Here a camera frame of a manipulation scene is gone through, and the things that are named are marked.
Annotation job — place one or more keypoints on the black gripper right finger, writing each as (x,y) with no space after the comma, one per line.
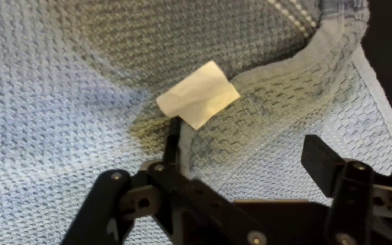
(359,200)

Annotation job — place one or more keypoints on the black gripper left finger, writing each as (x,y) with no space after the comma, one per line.
(183,209)

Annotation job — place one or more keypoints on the light blue towel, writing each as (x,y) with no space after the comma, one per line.
(68,91)

